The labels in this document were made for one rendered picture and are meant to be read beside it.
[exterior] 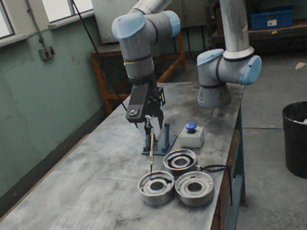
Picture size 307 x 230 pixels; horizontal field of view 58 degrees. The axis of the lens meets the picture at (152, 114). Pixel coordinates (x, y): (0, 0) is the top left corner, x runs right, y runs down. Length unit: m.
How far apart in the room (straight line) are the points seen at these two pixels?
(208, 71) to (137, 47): 0.54
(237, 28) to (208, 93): 0.31
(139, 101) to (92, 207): 0.34
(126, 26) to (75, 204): 0.53
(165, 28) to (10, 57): 1.83
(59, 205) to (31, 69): 1.79
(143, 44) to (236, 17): 0.45
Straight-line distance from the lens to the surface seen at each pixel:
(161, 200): 0.78
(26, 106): 2.52
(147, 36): 0.73
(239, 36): 1.09
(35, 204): 0.97
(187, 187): 0.80
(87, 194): 0.91
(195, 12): 4.55
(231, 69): 1.13
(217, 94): 1.24
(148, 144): 0.81
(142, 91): 0.73
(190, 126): 0.97
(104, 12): 3.14
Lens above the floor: 1.35
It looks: 26 degrees down
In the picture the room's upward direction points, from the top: 12 degrees counter-clockwise
